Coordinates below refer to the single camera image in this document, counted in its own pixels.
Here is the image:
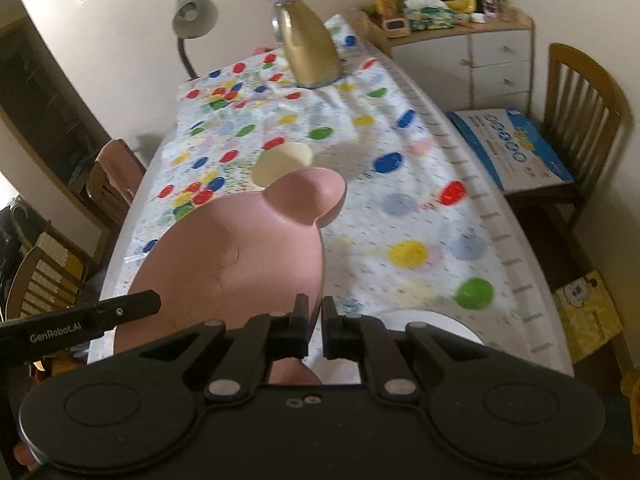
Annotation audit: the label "white drawer cabinet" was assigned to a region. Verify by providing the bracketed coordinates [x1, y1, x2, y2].
[388, 10, 535, 113]

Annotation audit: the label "pink towel on chair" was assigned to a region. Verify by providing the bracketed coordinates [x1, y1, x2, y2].
[96, 139, 145, 204]

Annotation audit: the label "pink pig-shaped plate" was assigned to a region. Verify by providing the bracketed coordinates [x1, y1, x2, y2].
[114, 167, 347, 353]

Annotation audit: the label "wooden slatted chair left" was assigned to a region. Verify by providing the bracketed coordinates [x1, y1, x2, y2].
[6, 226, 96, 321]

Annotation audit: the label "orange juice bottle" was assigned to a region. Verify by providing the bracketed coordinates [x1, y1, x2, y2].
[375, 0, 398, 20]

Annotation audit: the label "grey desk lamp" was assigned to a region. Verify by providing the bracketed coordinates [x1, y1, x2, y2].
[171, 0, 218, 79]

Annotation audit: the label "green patterned tissue box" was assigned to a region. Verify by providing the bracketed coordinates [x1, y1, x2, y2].
[402, 0, 465, 32]

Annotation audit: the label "person's left hand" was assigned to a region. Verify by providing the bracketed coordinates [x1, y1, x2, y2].
[13, 442, 38, 470]

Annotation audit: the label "blue white flat box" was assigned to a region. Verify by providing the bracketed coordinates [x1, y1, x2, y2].
[447, 108, 574, 194]

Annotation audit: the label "yellow cartoon tissue box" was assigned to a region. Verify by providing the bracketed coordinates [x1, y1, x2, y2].
[553, 270, 623, 363]

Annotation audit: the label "gold thermos jug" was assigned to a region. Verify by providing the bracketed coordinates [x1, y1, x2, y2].
[270, 0, 343, 89]

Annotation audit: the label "wooden chair right side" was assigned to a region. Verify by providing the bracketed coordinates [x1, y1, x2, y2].
[504, 42, 635, 231]

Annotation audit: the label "cream bowl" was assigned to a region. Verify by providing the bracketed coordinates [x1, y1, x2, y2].
[250, 142, 314, 190]

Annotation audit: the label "balloon pattern tablecloth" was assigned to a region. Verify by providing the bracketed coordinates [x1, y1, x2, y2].
[89, 15, 573, 373]

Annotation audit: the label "white plate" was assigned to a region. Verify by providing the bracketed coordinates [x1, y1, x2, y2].
[309, 308, 487, 386]

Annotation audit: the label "wooden chair with towel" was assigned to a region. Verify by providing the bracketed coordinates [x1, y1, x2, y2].
[86, 139, 145, 226]

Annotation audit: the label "small digital timer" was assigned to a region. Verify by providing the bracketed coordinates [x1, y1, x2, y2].
[383, 16, 411, 39]

